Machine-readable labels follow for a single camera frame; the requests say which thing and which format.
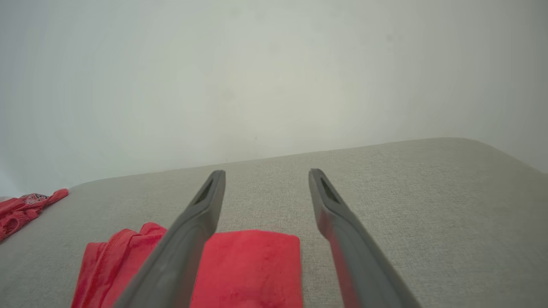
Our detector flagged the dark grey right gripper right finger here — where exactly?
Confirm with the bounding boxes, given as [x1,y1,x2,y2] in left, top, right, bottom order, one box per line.
[308,168,422,308]

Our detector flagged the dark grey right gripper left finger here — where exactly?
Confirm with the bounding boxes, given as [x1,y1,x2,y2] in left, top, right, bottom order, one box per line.
[112,170,226,308]

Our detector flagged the red Bulls 23 jersey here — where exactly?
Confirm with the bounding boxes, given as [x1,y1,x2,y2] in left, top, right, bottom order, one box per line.
[71,222,303,308]

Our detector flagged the red basketball shorts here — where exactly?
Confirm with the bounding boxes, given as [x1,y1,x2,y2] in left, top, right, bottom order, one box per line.
[0,188,69,242]

